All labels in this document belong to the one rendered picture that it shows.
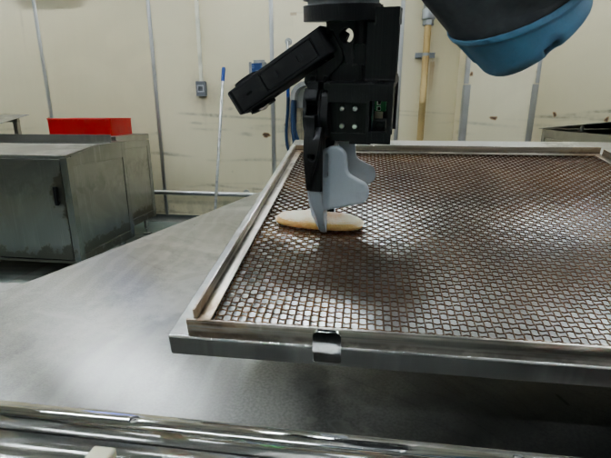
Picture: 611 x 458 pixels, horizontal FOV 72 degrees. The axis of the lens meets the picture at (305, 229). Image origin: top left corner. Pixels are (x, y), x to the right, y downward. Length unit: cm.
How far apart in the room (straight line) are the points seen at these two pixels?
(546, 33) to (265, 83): 23
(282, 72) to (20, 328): 38
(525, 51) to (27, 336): 50
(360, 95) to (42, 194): 264
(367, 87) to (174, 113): 390
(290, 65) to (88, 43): 429
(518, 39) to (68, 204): 268
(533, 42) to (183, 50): 400
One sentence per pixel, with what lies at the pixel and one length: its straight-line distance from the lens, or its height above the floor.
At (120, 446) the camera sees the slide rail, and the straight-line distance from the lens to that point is 30.
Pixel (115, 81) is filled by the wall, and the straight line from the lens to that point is 451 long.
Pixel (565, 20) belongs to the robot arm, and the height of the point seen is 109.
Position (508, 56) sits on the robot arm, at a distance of 32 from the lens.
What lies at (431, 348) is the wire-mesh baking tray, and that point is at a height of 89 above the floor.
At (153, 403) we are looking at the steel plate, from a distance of 38.
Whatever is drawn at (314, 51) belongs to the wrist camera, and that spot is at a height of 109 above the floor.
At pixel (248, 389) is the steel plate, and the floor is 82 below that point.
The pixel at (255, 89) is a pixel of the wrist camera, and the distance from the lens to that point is 42.
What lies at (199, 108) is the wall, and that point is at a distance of 415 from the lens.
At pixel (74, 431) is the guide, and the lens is 32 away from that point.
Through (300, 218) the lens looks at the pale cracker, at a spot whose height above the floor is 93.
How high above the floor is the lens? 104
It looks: 15 degrees down
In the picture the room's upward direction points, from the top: straight up
